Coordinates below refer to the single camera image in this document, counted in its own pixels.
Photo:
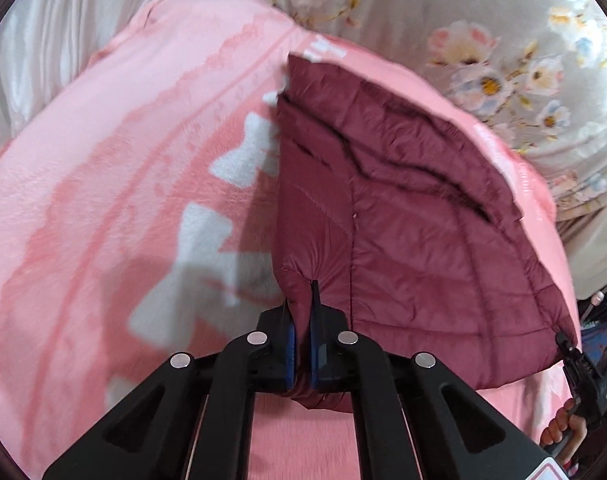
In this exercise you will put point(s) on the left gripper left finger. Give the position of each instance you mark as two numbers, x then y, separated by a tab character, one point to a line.
192	417

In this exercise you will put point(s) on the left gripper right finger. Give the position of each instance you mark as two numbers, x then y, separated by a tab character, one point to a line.
413	417

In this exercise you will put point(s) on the maroon puffer jacket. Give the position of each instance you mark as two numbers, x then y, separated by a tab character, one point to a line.
387	205

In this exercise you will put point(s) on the person's right hand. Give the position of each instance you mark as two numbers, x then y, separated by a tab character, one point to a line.
565	420

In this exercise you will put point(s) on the beige fabric at right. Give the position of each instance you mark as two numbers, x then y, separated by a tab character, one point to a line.
585	242

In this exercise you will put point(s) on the pink fleece blanket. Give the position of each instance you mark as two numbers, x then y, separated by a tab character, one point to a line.
137	209

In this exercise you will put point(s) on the grey floral quilt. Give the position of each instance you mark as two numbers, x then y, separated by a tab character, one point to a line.
534	71

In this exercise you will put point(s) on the silver satin curtain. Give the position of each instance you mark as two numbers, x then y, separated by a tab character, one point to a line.
44	45

